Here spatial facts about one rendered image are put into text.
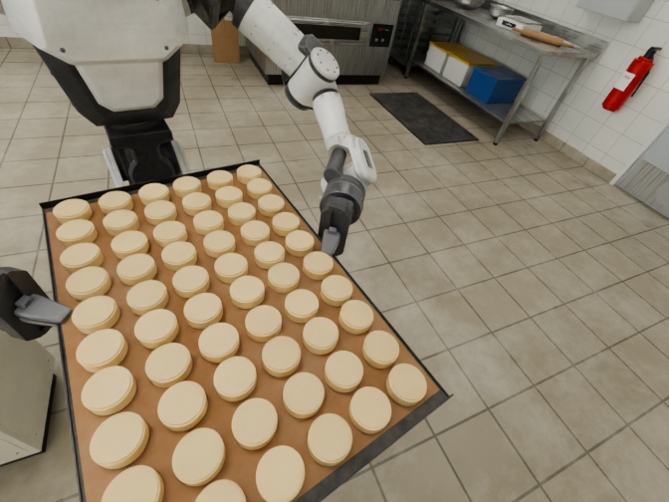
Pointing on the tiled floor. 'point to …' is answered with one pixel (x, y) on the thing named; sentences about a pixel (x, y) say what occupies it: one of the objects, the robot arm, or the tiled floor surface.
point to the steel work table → (516, 114)
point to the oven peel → (225, 43)
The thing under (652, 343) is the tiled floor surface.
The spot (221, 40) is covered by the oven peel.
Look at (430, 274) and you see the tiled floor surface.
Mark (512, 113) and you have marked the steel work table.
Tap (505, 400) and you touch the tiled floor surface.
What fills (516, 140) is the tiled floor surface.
